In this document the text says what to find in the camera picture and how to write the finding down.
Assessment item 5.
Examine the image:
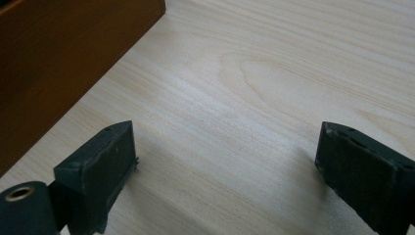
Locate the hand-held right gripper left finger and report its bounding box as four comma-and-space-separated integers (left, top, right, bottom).
48, 119, 140, 235

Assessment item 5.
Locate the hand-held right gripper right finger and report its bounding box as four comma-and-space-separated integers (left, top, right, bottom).
314, 120, 415, 235

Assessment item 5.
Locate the brown wooden compartment box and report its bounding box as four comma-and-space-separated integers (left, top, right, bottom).
0, 0, 167, 179

